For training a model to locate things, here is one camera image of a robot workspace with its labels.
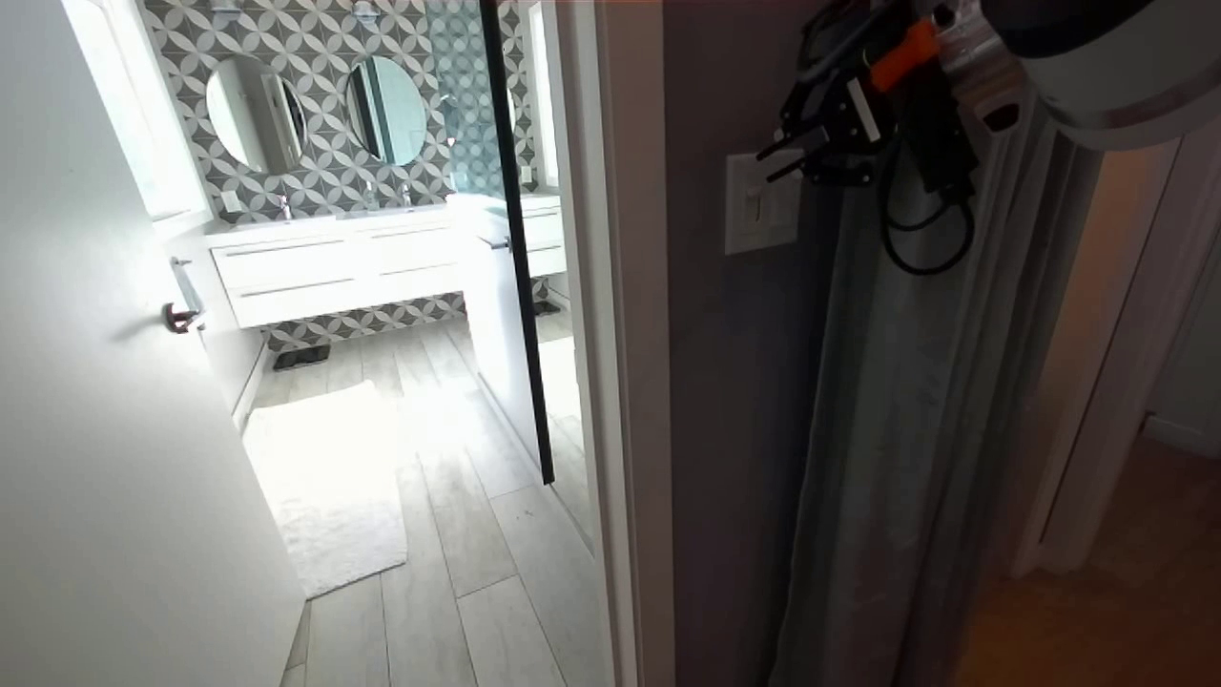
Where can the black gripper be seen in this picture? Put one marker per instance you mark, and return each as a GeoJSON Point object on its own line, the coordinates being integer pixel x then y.
{"type": "Point", "coordinates": [890, 109]}

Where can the white light switch plate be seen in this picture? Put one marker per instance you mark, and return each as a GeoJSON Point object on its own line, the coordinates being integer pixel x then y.
{"type": "Point", "coordinates": [750, 216]}

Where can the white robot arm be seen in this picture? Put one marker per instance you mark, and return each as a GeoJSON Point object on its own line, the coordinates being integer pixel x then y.
{"type": "Point", "coordinates": [1119, 61]}

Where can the white bathtub surround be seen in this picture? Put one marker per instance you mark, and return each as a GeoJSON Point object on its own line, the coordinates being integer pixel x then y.
{"type": "Point", "coordinates": [496, 306]}

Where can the grey curtain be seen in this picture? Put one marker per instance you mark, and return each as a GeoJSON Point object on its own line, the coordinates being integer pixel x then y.
{"type": "Point", "coordinates": [890, 508]}

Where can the white hallway doorway trim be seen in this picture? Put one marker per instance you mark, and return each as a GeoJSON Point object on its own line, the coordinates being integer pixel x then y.
{"type": "Point", "coordinates": [1119, 381]}

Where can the chrome faucet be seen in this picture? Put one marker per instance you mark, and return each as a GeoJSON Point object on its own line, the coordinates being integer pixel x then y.
{"type": "Point", "coordinates": [404, 193]}
{"type": "Point", "coordinates": [289, 204]}

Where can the white vanity cabinet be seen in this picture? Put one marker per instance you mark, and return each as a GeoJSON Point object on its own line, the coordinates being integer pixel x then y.
{"type": "Point", "coordinates": [329, 269]}

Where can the white bath mat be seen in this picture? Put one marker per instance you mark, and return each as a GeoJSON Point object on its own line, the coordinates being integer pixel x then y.
{"type": "Point", "coordinates": [327, 498]}

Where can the white door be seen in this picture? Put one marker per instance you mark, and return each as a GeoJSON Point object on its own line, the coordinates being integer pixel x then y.
{"type": "Point", "coordinates": [76, 381]}

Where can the white bathroom door frame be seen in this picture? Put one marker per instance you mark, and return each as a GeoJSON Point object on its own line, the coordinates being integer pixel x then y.
{"type": "Point", "coordinates": [623, 381]}

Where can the black shower glass frame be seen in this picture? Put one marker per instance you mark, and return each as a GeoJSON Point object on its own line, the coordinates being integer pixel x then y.
{"type": "Point", "coordinates": [516, 251]}

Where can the round wall mirror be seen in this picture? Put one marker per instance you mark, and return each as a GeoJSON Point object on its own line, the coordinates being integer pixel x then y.
{"type": "Point", "coordinates": [249, 115]}
{"type": "Point", "coordinates": [385, 111]}

